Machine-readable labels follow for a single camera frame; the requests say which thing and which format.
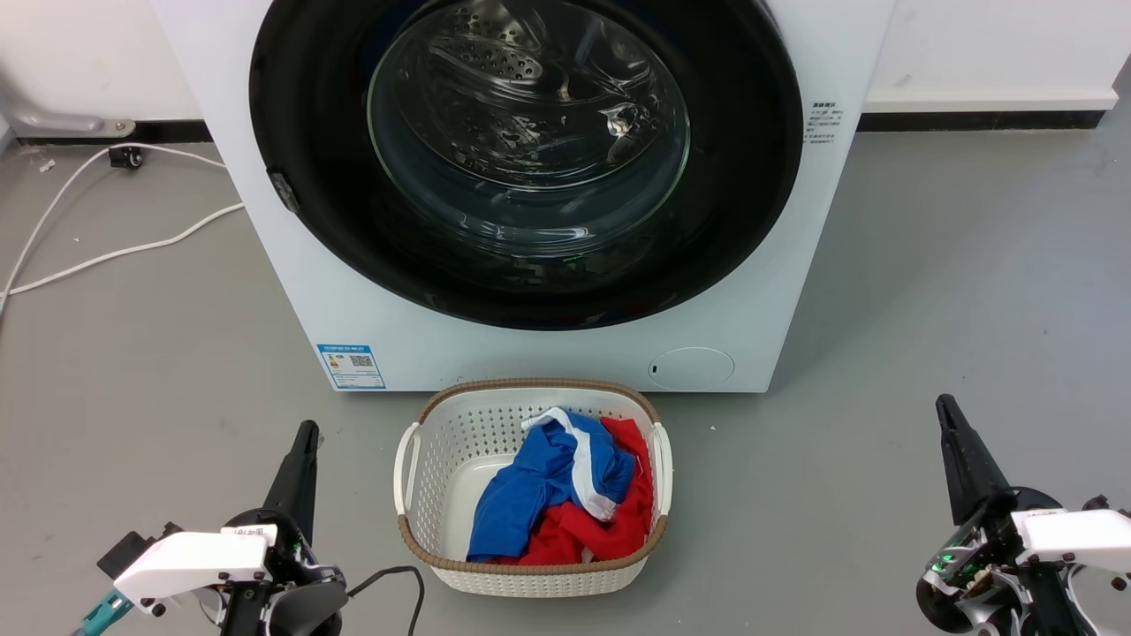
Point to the round black glass washer door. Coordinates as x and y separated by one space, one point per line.
309 132

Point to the white perforated laundry basket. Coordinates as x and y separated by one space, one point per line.
451 442

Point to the black text sticker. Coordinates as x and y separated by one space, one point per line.
824 124

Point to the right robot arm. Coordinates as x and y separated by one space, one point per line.
1109 609

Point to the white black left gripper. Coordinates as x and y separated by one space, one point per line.
190 561

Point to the blue energy label sticker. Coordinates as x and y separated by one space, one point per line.
351 366

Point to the grey pipe with bracket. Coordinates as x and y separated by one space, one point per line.
62 124

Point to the round white filter cover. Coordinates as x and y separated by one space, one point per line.
691 368

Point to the white front-load washing machine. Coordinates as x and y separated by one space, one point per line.
265 291

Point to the blue garment with white trim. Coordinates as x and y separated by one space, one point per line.
530 486

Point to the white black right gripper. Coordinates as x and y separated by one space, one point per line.
1069 534

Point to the red garment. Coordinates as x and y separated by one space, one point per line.
610 530

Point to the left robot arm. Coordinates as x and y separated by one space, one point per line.
300 618

